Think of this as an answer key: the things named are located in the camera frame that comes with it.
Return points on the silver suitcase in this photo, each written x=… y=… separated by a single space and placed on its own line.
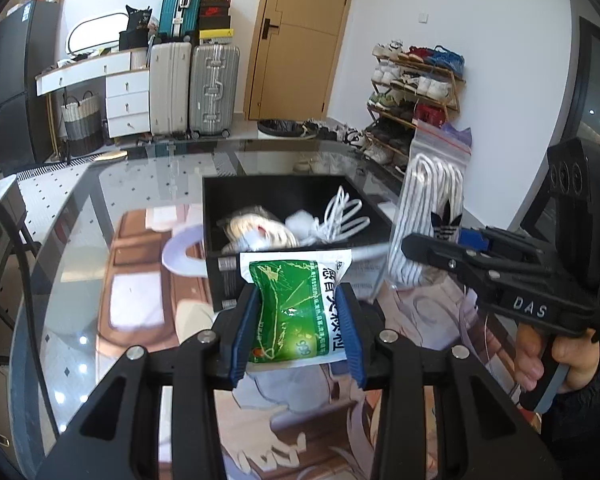
x=212 y=89

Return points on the purple bag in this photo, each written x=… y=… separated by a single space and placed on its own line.
x=464 y=136

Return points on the teal suitcase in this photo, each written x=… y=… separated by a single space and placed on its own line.
x=178 y=19

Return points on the right hand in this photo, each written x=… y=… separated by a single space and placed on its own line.
x=581 y=355

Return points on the green medicine sachet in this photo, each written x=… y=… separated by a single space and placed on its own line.
x=298 y=324

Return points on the white drawer desk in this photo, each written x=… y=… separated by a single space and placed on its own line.
x=121 y=79

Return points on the shoe rack with shoes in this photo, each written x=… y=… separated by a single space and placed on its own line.
x=410 y=85

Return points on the woven laundry basket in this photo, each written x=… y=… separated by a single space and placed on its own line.
x=83 y=123

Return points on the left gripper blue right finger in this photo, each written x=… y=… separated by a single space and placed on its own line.
x=351 y=323

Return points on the stack of shoe boxes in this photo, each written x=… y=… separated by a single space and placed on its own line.
x=215 y=22

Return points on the white suitcase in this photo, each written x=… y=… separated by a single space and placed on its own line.
x=169 y=73

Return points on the wooden door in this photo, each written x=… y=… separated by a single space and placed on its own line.
x=293 y=58

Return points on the black storage box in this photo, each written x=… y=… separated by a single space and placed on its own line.
x=284 y=213

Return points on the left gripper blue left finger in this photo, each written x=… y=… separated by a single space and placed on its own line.
x=243 y=329

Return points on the adidas zip bag of laces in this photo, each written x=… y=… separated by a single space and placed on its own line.
x=431 y=201

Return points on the zip bag with red seal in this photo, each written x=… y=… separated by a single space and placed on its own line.
x=254 y=229

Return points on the black refrigerator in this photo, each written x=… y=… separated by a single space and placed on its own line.
x=27 y=48

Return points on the black bag on desk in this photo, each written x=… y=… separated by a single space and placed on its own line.
x=137 y=30

